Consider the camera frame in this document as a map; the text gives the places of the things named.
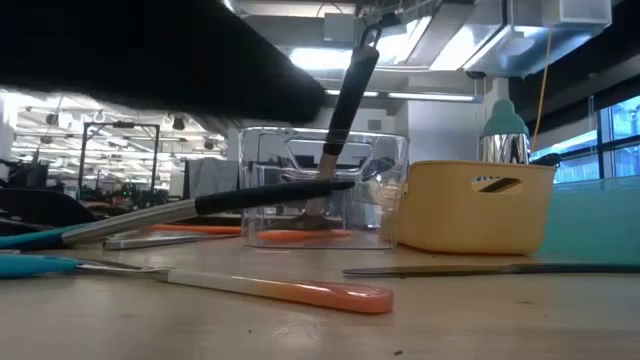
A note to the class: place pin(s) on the black spatula steel shaft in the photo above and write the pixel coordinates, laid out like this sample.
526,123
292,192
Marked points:
250,196

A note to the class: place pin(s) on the black slotted turner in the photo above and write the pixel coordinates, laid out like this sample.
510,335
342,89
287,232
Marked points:
350,95

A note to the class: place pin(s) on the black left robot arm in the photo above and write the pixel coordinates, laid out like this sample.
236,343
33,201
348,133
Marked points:
150,50

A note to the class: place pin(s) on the clear plastic bin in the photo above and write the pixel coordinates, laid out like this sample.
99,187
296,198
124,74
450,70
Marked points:
390,150

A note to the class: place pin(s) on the long orange spatula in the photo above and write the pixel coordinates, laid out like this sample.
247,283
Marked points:
200,229

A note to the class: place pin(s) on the linear ceiling light bar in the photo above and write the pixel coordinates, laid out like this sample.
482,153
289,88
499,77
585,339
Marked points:
425,96

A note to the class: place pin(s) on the yellow plastic bin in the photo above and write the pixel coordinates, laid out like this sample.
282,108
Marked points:
450,220

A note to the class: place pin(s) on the grey ceiling junction box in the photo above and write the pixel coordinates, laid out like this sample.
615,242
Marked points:
340,27

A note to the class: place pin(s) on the teal plastic tray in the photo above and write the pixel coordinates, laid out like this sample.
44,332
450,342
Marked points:
595,220

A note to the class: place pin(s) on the glass window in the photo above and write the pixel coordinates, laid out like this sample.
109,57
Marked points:
620,150

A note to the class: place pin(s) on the black rack frame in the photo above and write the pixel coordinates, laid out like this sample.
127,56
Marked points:
120,124

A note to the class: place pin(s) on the rectangular metal ventilation duct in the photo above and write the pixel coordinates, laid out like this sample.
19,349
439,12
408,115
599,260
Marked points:
525,45

